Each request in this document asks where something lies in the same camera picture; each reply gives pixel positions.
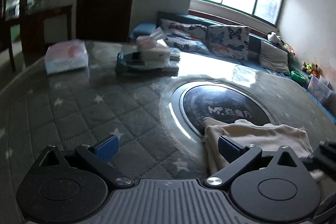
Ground flat white box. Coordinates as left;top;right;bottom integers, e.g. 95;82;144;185
169;48;181;62

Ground butterfly pillow right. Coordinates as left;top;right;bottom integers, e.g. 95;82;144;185
207;25;250;60

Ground green bowl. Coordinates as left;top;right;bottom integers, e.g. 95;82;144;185
290;71;307;85

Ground round black induction cooker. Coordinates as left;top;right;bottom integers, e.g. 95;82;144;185
159;75;278;144

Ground small plush toys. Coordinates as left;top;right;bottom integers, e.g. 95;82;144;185
301;62;320;79

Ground blue sofa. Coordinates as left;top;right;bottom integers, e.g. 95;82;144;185
129;11;291;79

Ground pink wet wipes pack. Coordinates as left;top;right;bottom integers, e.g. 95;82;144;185
44;40;89;75

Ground white tissue box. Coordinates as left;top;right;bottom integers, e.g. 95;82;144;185
135;27;170;63

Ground dark wooden cabinet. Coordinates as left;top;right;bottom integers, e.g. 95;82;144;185
1;0;72;73

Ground clear plastic storage box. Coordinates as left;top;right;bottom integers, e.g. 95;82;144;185
307;76;335;105

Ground panda plush toy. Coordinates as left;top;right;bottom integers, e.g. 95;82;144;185
267;31;284;47

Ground grey plain cushion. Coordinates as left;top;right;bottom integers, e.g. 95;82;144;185
259;42;290;76

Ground cream garment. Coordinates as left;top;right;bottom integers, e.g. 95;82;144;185
203;117;313;174

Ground grey quilted star tablecloth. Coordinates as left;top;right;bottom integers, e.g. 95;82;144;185
1;42;335;223

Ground butterfly pillow left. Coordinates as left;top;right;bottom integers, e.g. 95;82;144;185
159;19;210;55

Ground butterfly pillow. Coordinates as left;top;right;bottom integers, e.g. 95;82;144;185
207;25;250;60
159;19;210;55

